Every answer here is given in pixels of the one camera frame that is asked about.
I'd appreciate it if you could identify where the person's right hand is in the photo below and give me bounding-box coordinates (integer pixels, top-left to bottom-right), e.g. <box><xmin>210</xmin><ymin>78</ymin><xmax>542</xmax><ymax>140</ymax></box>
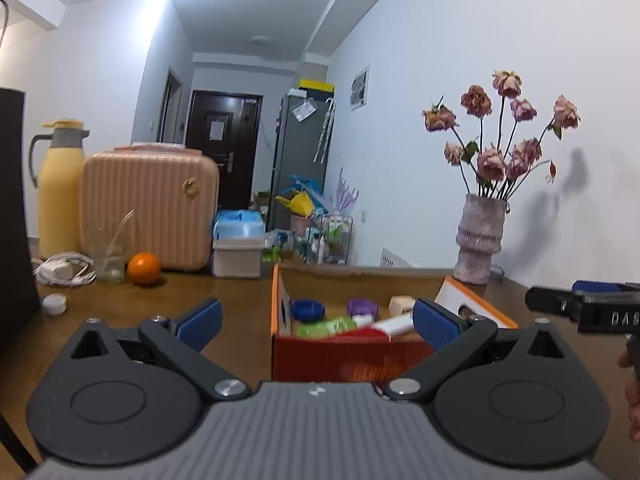
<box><xmin>625</xmin><ymin>375</ymin><xmax>640</xmax><ymax>442</ymax></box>

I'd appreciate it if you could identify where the white long tube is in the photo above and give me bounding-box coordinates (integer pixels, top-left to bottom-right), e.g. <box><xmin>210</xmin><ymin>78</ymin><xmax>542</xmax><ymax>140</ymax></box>
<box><xmin>371</xmin><ymin>311</ymin><xmax>414</xmax><ymax>338</ymax></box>

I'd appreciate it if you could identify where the beige small box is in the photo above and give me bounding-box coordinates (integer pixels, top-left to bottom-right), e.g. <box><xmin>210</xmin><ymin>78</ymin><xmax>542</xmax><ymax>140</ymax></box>
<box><xmin>388</xmin><ymin>296</ymin><xmax>416</xmax><ymax>318</ymax></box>

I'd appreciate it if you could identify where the orange fruit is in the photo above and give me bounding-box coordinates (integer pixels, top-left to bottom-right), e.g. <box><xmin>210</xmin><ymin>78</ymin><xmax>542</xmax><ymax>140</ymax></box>
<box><xmin>126</xmin><ymin>252</ymin><xmax>162</xmax><ymax>286</ymax></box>

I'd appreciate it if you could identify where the red lid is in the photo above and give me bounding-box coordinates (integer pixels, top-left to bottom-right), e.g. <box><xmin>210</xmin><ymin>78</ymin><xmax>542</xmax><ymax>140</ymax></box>
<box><xmin>343</xmin><ymin>327</ymin><xmax>392</xmax><ymax>342</ymax></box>

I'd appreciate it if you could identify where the beige tissue box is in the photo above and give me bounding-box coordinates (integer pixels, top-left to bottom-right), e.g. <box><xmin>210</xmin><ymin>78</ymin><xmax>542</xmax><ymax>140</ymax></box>
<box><xmin>213</xmin><ymin>237</ymin><xmax>264</xmax><ymax>278</ymax></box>

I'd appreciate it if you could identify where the purple round lid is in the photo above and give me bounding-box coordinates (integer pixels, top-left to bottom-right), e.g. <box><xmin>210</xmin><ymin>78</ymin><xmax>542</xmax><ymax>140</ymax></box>
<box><xmin>347</xmin><ymin>298</ymin><xmax>378</xmax><ymax>318</ymax></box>

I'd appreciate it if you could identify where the pink textured vase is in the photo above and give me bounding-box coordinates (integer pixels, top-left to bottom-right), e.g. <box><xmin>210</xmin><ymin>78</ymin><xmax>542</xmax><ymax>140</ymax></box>
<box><xmin>452</xmin><ymin>194</ymin><xmax>506</xmax><ymax>286</ymax></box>

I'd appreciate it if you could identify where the orange cardboard box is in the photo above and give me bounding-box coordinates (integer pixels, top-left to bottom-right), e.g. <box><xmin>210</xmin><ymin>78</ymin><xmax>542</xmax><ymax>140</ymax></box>
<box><xmin>270</xmin><ymin>263</ymin><xmax>518</xmax><ymax>385</ymax></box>

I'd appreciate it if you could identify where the blue round lid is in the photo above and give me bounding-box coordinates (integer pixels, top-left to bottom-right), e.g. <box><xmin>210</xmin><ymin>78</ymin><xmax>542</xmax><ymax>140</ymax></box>
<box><xmin>291</xmin><ymin>299</ymin><xmax>326</xmax><ymax>324</ymax></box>

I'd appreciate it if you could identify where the blue tissue pack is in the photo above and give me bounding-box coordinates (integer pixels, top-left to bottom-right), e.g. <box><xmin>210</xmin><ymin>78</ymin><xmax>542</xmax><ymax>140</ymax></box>
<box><xmin>213</xmin><ymin>210</ymin><xmax>266</xmax><ymax>240</ymax></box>

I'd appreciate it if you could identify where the clear drinking glass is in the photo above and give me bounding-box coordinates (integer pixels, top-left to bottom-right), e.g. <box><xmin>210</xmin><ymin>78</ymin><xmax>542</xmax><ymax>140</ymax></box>
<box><xmin>84</xmin><ymin>209</ymin><xmax>134</xmax><ymax>284</ymax></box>

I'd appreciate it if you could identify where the small white cap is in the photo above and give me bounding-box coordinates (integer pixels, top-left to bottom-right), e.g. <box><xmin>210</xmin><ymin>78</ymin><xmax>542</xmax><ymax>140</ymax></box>
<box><xmin>41</xmin><ymin>294</ymin><xmax>67</xmax><ymax>318</ymax></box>

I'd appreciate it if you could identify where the green transparent bottle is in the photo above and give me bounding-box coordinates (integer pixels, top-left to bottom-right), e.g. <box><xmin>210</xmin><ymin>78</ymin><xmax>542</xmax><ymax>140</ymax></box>
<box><xmin>295</xmin><ymin>316</ymin><xmax>358</xmax><ymax>339</ymax></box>

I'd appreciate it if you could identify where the dried pink rose bouquet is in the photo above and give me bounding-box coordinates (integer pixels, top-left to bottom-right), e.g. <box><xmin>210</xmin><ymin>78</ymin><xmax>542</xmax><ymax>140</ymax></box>
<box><xmin>421</xmin><ymin>70</ymin><xmax>582</xmax><ymax>204</ymax></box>

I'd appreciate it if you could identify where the pink ribbed suitcase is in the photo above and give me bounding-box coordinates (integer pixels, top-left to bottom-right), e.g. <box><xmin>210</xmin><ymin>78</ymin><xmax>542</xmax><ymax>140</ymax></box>
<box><xmin>79</xmin><ymin>143</ymin><xmax>219</xmax><ymax>271</ymax></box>

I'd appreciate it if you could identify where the black monitor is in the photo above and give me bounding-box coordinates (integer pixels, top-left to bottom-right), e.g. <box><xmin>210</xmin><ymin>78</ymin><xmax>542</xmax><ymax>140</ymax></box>
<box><xmin>0</xmin><ymin>88</ymin><xmax>40</xmax><ymax>351</ymax></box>

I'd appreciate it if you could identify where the purple coral decoration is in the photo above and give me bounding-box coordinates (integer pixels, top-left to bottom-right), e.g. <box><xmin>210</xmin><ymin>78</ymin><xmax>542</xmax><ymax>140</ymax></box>
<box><xmin>333</xmin><ymin>169</ymin><xmax>360</xmax><ymax>217</ymax></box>

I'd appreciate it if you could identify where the yellow watering can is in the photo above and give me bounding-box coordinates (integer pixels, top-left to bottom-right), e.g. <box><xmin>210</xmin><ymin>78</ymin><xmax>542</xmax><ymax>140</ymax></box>
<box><xmin>276</xmin><ymin>191</ymin><xmax>316</xmax><ymax>218</ymax></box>

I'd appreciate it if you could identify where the yellow thermos jug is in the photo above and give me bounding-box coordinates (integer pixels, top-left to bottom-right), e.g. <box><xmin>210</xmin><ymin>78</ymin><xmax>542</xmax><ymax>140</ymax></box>
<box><xmin>28</xmin><ymin>119</ymin><xmax>90</xmax><ymax>258</ymax></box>

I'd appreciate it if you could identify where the dark brown entrance door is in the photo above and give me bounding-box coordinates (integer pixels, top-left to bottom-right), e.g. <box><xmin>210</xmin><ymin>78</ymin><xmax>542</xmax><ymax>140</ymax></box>
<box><xmin>186</xmin><ymin>90</ymin><xmax>262</xmax><ymax>209</ymax></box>

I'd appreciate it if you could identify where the grey refrigerator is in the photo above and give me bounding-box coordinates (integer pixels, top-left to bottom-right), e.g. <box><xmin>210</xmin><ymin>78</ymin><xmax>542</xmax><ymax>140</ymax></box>
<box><xmin>267</xmin><ymin>90</ymin><xmax>332</xmax><ymax>231</ymax></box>

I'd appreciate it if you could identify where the yellow box on fridge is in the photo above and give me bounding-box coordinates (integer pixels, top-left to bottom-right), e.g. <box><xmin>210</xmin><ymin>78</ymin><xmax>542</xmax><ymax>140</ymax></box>
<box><xmin>298</xmin><ymin>78</ymin><xmax>335</xmax><ymax>93</ymax></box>

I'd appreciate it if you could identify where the white charger cable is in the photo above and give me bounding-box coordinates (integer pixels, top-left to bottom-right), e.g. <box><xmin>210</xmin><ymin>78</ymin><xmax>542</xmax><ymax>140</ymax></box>
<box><xmin>30</xmin><ymin>251</ymin><xmax>98</xmax><ymax>290</ymax></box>

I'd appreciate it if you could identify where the metal wire trolley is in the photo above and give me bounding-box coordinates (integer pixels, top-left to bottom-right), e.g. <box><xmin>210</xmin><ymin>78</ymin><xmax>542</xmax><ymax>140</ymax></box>
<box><xmin>300</xmin><ymin>214</ymin><xmax>352</xmax><ymax>266</ymax></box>

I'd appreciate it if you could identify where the white wall panel box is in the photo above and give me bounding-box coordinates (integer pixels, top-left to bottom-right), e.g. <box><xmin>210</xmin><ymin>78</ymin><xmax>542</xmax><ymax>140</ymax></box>
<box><xmin>349</xmin><ymin>66</ymin><xmax>370</xmax><ymax>110</ymax></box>

